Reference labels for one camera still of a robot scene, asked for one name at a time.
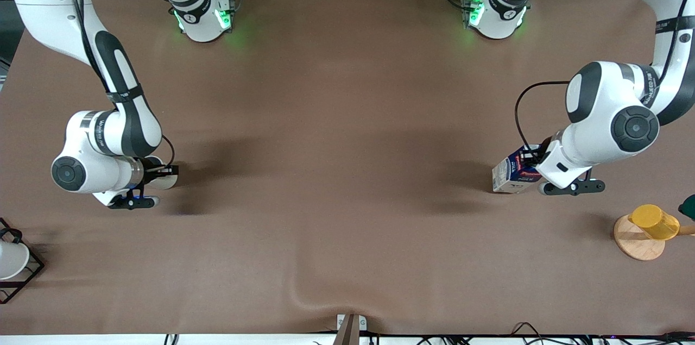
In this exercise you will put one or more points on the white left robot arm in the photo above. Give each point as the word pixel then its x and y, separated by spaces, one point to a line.
pixel 597 133

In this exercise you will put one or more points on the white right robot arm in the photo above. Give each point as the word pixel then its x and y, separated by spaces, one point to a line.
pixel 87 138

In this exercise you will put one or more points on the yellow cup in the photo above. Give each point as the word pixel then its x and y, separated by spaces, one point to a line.
pixel 654 223

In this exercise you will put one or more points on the dark green cup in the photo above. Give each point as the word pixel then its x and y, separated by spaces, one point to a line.
pixel 689 208

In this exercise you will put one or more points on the wooden mug stand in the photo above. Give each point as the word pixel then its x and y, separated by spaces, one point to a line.
pixel 635 244

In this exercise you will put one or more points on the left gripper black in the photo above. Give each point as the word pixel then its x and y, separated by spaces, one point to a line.
pixel 544 149

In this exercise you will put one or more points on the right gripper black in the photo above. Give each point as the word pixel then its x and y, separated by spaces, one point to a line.
pixel 152 170

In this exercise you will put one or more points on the white bowl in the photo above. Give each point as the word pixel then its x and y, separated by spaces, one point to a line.
pixel 11 261

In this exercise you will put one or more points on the white ceramic mug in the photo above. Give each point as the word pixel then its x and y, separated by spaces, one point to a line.
pixel 165 183

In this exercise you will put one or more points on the blue white milk carton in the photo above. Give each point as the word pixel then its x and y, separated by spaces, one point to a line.
pixel 507 176

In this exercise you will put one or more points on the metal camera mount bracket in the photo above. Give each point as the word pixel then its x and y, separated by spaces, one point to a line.
pixel 350 331

